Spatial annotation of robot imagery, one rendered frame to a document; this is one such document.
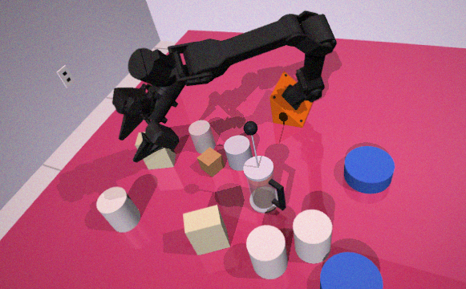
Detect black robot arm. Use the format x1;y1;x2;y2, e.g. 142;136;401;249
112;10;337;117

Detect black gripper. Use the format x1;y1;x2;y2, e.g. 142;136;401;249
119;84;179;162

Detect blue short cylinder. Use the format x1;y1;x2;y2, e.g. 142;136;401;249
344;146;395;193
320;252;383;289

